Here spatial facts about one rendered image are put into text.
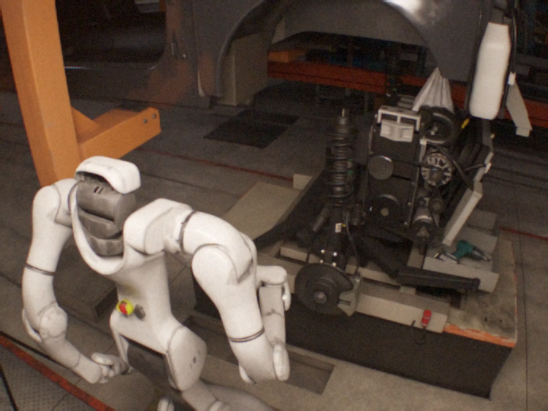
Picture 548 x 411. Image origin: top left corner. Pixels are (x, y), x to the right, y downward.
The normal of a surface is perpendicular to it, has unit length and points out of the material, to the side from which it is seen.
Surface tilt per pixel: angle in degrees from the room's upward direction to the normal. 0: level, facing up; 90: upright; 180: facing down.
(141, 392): 0
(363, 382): 0
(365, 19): 90
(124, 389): 0
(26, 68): 90
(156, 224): 90
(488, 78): 84
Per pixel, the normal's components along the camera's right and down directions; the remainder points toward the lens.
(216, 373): 0.00, -0.85
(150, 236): 0.91, 0.22
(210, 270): -0.36, 0.25
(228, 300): -0.11, 0.51
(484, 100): -0.42, 0.62
